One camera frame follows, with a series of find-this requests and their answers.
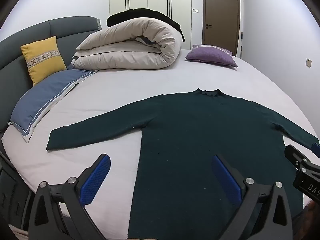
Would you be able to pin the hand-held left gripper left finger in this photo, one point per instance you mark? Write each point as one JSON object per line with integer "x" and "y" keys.
{"x": 96, "y": 177}

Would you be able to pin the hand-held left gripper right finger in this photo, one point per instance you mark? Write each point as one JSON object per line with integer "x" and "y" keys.
{"x": 225, "y": 177}

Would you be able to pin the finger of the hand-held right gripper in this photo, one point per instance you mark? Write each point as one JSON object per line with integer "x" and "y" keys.
{"x": 295, "y": 153}
{"x": 316, "y": 148}

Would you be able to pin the dark green sweater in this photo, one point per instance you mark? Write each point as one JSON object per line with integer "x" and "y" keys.
{"x": 187, "y": 130}

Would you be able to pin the bed with white sheet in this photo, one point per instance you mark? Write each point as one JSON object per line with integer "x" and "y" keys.
{"x": 112, "y": 92}

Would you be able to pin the dark grey nightstand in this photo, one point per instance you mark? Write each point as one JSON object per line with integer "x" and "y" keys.
{"x": 10, "y": 192}

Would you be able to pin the blue pillow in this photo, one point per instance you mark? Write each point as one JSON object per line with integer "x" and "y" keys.
{"x": 47, "y": 97}

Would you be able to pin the purple pillow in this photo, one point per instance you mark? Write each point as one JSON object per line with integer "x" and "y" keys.
{"x": 212, "y": 56}

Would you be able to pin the grey upholstered headboard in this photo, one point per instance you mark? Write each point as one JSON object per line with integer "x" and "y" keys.
{"x": 15, "y": 80}

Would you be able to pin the yellow patterned pillow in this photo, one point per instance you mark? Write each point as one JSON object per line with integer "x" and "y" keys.
{"x": 42, "y": 60}

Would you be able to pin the beige folded duvet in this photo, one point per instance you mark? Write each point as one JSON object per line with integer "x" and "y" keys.
{"x": 130, "y": 42}

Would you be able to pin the brown door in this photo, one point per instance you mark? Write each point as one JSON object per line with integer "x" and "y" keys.
{"x": 221, "y": 15}

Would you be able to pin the black cloth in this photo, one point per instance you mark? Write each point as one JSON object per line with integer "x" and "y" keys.
{"x": 130, "y": 15}

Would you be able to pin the wall socket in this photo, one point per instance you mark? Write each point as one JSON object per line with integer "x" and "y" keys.
{"x": 309, "y": 62}

